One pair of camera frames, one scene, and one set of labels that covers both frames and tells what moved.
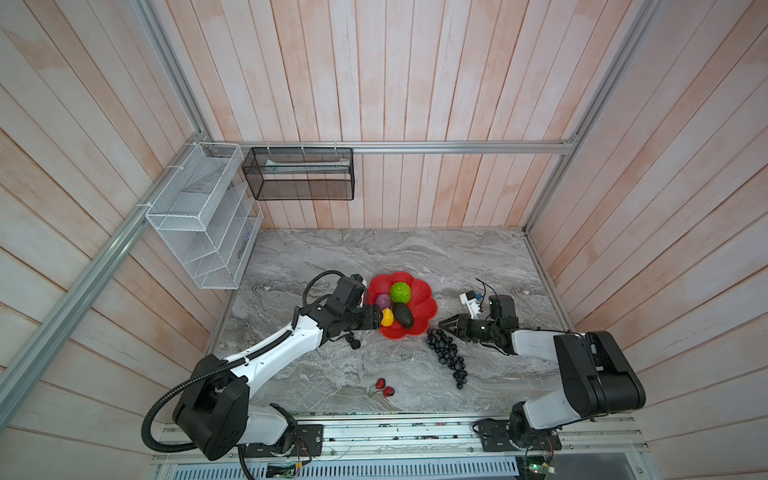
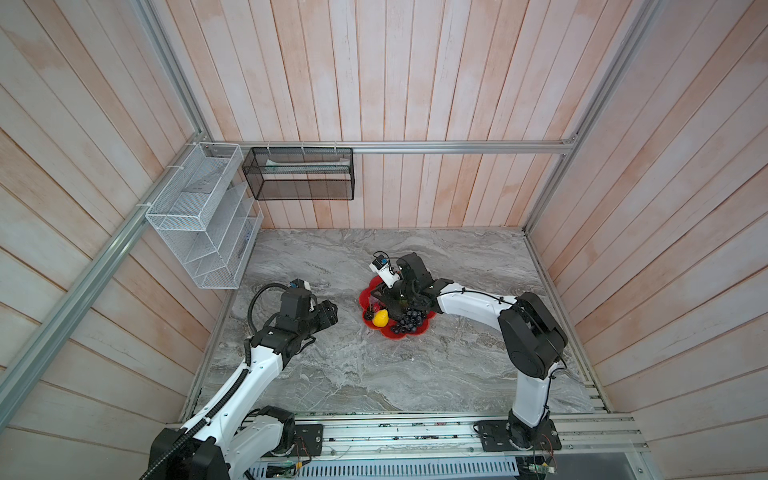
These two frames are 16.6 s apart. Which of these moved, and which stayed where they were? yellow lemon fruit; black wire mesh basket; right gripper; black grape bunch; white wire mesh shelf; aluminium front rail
Moved: black grape bunch; right gripper
Stayed: black wire mesh basket; yellow lemon fruit; aluminium front rail; white wire mesh shelf
